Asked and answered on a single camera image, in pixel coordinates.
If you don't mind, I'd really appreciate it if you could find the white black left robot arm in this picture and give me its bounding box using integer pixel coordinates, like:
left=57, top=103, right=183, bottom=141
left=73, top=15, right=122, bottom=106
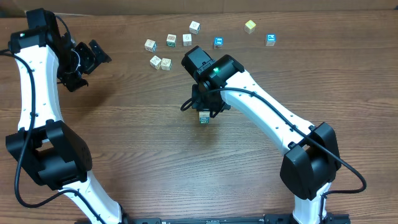
left=1, top=8, right=129, bottom=223

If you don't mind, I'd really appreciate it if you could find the green letter wooden block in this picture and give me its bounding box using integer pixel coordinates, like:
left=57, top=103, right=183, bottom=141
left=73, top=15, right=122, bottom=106
left=200, top=118, right=210, bottom=124

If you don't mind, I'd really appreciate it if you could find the X marked wooden block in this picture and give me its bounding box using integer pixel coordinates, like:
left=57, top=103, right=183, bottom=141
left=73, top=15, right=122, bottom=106
left=150, top=55, right=162, bottom=70

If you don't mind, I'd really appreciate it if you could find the green sided wooden block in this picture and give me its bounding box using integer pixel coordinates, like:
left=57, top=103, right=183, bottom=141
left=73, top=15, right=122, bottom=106
left=160, top=58, right=172, bottom=70

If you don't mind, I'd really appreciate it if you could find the wooden block top centre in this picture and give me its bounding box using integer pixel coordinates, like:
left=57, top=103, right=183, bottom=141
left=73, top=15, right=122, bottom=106
left=189, top=21, right=200, bottom=35

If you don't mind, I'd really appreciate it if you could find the green B wooden block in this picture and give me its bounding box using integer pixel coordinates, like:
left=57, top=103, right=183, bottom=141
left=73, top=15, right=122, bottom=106
left=166, top=34, right=177, bottom=47

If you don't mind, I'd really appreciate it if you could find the yellow top wooden block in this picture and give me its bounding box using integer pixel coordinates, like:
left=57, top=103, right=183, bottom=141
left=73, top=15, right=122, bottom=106
left=244, top=20, right=256, bottom=34

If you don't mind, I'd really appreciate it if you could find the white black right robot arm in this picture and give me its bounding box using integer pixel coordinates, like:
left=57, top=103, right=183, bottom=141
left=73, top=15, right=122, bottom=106
left=181, top=46, right=349, bottom=223

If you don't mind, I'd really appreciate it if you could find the plain wooden block blue H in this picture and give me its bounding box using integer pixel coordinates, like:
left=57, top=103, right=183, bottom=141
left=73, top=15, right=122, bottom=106
left=199, top=111, right=210, bottom=119

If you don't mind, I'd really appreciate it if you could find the blue sided wooden block left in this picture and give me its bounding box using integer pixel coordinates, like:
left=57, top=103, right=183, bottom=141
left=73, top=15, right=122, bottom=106
left=144, top=39, right=157, bottom=52

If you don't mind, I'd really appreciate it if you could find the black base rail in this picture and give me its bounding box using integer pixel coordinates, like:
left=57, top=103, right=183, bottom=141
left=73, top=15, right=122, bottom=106
left=74, top=212, right=352, bottom=224

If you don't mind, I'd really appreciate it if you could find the plain wooden block red side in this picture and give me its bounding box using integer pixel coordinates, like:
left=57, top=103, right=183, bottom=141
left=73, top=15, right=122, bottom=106
left=182, top=34, right=192, bottom=47

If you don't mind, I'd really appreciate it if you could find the blue top wooden block middle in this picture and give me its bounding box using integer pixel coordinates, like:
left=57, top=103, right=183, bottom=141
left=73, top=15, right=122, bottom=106
left=213, top=37, right=224, bottom=49

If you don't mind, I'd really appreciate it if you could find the blue top wooden block right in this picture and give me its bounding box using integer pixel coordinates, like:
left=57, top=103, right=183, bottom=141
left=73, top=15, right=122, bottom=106
left=266, top=34, right=276, bottom=47

